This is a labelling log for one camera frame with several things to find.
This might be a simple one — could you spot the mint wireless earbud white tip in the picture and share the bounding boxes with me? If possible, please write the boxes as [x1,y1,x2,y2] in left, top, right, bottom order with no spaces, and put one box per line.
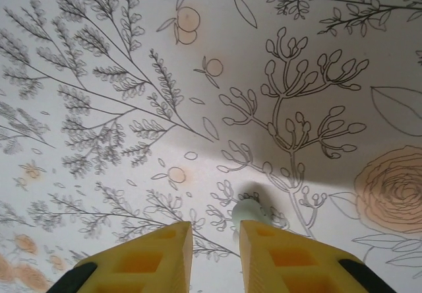
[231,192,273,228]

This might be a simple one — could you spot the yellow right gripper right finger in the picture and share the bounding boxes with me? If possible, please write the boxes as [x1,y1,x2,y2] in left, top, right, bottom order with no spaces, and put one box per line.
[239,220,390,293]

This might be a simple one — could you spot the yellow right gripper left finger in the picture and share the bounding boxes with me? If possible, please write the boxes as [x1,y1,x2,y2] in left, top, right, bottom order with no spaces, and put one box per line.
[51,220,194,293]

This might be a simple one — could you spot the floral print tablecloth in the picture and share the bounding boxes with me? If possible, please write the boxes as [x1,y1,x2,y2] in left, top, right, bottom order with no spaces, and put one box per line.
[0,0,422,293]

